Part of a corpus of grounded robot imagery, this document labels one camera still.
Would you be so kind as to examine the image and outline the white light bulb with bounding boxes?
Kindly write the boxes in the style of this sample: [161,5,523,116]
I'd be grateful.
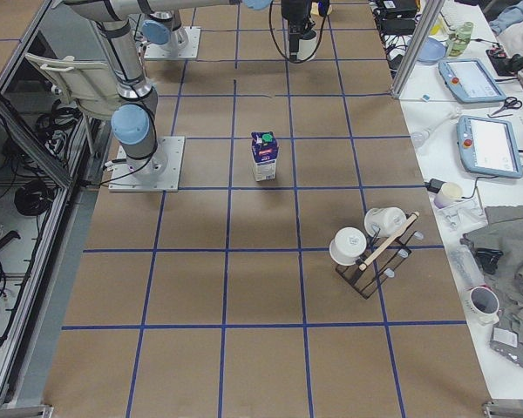
[411,110,461,149]

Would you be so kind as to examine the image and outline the black computer box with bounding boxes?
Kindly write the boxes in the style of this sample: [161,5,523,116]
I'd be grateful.
[374,0,418,19]

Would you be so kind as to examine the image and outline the blue teach pendant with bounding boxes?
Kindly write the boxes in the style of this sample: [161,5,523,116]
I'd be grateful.
[456,115,523,179]
[438,59,506,104]

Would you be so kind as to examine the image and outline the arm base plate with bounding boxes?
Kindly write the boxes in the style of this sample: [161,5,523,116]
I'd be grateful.
[106,136,185,192]
[144,25,201,61]

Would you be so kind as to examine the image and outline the black scissors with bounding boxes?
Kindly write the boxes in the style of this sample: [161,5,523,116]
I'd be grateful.
[488,96,523,118]

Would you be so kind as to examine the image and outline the green glass jar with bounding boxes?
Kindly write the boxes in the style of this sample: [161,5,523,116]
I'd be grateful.
[446,21,474,57]

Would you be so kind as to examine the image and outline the cream paper cup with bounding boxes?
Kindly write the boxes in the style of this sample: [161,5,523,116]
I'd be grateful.
[433,182,463,209]

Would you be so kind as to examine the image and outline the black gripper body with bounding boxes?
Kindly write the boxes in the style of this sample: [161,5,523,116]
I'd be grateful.
[281,0,310,25]

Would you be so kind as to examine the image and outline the aluminium frame post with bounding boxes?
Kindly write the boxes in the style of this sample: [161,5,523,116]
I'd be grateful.
[391,0,445,98]

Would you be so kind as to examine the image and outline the blue white milk carton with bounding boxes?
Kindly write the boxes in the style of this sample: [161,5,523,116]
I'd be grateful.
[251,131,279,181]

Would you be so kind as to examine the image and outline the red rimmed white mug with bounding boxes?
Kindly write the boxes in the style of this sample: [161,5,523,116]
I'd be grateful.
[462,286,500,326]

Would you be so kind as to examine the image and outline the white ceramic mug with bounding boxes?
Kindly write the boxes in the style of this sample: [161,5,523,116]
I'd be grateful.
[297,30,317,61]

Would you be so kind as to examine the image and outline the black wire cup rack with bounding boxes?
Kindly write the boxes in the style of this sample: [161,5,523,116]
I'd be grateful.
[335,215,416,300]

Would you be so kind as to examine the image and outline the grey cloth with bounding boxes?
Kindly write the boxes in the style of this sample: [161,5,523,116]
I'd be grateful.
[460,206,523,367]

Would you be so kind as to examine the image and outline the white cup on rack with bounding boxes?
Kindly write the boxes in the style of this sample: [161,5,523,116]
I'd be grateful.
[329,226,367,266]

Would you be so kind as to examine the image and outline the white mug on rack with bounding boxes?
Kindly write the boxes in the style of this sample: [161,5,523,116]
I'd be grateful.
[364,207,406,238]

